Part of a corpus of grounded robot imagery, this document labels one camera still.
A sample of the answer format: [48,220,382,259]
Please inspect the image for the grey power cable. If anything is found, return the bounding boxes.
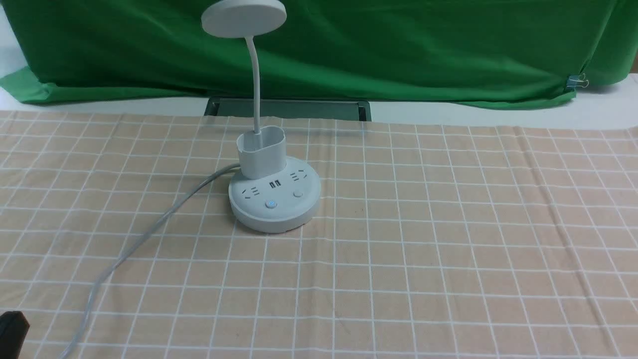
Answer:
[56,163,242,359]

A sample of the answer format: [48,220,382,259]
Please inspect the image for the dark grey tray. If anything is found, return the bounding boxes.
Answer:
[204,97,372,121]

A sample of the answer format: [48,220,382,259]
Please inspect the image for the white desk lamp socket base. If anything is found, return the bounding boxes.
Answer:
[201,0,321,234]

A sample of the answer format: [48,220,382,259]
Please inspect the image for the beige checkered tablecloth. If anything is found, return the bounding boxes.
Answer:
[0,111,638,359]

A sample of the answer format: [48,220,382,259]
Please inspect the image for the blue binder clip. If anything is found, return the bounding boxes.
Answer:
[565,73,590,90]

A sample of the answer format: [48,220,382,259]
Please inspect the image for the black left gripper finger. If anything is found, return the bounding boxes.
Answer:
[0,311,30,359]

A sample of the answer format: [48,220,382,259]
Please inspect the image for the green backdrop cloth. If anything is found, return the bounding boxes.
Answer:
[1,0,638,109]

